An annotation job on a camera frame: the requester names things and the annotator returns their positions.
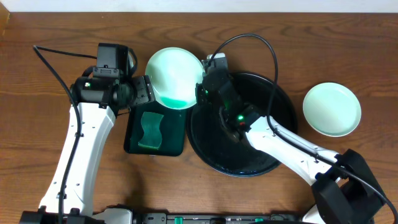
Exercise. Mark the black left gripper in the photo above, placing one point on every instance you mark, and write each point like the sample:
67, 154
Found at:
142, 90

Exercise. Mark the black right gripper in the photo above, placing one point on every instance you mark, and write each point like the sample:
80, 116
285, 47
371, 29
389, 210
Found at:
199, 94

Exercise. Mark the pale green plate top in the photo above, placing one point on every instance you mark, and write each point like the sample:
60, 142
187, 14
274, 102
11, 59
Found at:
174, 73

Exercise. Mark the pale green plate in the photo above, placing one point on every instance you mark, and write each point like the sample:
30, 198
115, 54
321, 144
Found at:
332, 109
174, 73

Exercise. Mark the green wavy sponge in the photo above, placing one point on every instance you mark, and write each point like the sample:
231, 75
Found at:
152, 136

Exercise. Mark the pale green plate bottom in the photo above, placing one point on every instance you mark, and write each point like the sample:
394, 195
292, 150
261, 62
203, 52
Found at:
332, 109

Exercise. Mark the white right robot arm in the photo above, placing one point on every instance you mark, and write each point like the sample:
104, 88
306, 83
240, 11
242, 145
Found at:
344, 188

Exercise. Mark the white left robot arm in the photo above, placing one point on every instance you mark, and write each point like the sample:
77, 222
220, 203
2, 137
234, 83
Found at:
96, 98

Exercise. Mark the black rectangular tray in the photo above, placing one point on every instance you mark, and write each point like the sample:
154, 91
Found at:
172, 128

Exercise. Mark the black round tray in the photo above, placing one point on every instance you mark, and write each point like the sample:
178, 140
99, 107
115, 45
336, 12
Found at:
214, 146

